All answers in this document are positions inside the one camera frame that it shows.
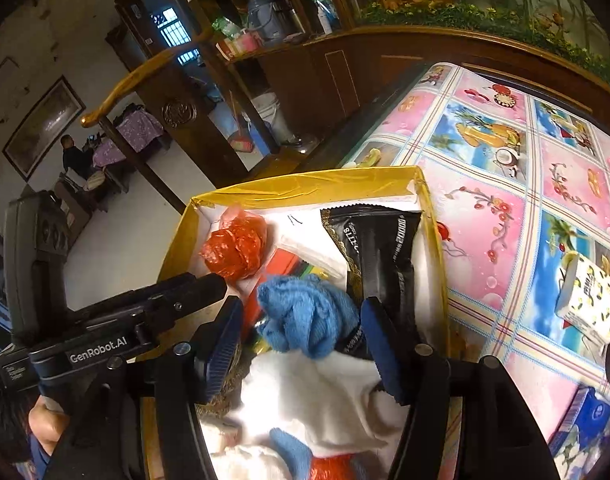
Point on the black foil packet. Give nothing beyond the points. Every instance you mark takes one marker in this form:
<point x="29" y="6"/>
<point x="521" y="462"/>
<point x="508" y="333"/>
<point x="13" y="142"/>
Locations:
<point x="380" y="260"/>

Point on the white box with yellow tape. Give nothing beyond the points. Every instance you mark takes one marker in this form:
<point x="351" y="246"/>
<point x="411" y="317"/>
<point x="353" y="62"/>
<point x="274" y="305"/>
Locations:
<point x="285" y="190"/>

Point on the blue tissue pack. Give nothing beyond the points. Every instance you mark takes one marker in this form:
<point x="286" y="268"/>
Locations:
<point x="590" y="415"/>

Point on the wooden dining chair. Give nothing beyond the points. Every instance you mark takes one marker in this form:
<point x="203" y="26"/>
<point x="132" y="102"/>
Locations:
<point x="97" y="182"/>

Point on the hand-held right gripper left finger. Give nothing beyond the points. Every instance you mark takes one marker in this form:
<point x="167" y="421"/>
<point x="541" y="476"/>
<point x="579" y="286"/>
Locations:
<point x="225" y="347"/>

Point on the wooden cabinet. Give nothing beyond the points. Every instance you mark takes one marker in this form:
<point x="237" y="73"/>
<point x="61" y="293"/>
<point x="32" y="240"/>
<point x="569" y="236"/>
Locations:
<point x="335" y="75"/>

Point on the barred window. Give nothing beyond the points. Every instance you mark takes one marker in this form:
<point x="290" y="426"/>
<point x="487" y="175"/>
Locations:
<point x="172" y="35"/>

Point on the orange mesh plastic bag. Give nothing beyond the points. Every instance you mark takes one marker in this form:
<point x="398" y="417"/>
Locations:
<point x="235" y="250"/>

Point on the red dustpan brush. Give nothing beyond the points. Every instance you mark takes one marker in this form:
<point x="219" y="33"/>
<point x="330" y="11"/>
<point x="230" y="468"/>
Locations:
<point x="242" y="140"/>

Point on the framed wall painting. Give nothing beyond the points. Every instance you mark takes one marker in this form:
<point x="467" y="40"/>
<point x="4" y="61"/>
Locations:
<point x="45" y="125"/>

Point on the white towel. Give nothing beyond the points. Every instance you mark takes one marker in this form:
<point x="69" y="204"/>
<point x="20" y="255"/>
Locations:
<point x="310" y="400"/>

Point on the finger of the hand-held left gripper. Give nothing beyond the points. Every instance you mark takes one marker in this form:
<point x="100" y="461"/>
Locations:
<point x="185" y="295"/>

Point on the blue sock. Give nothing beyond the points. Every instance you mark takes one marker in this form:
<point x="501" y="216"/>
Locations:
<point x="292" y="452"/>

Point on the grey thermos jug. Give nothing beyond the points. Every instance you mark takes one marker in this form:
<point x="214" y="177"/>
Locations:
<point x="265" y="17"/>

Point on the lemon print tissue pack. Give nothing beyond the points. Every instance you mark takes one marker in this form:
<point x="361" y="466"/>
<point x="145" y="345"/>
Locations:
<point x="590" y="300"/>

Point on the printed tablecloth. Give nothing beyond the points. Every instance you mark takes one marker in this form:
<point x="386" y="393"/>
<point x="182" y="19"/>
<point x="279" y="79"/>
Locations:
<point x="485" y="200"/>

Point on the carved wooden armchair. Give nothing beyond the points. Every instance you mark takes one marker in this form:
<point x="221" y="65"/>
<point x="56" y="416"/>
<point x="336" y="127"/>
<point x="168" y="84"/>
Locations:
<point x="135" y="72"/>

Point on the brown knitted plush toy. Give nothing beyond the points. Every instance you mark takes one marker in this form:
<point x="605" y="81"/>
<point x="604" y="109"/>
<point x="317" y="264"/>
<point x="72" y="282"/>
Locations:
<point x="232" y="375"/>

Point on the pink container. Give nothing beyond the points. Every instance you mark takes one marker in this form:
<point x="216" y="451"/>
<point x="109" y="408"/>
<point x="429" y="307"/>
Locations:
<point x="242" y="45"/>

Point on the person's left hand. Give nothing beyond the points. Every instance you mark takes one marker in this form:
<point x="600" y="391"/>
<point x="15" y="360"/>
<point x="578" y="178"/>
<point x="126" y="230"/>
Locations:
<point x="47" y="425"/>

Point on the white bucket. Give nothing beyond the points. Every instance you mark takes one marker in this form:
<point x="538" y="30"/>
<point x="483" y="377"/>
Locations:
<point x="272" y="115"/>

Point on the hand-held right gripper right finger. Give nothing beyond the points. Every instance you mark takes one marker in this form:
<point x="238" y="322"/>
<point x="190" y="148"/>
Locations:
<point x="385" y="355"/>

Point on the blue knitted cloth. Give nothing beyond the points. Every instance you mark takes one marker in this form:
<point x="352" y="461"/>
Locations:
<point x="305" y="315"/>

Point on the white bottle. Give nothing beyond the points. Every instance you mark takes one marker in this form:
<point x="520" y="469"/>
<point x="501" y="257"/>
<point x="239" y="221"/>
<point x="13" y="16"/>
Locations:
<point x="325" y="20"/>

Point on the white napkin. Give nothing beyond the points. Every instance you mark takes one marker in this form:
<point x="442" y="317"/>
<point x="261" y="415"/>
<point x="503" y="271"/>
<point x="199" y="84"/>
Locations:
<point x="310" y="252"/>

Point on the green packet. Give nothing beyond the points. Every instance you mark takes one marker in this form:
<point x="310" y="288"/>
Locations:
<point x="320" y="0"/>

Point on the table with purple cloth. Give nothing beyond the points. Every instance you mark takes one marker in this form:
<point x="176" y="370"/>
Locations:
<point x="130" y="132"/>

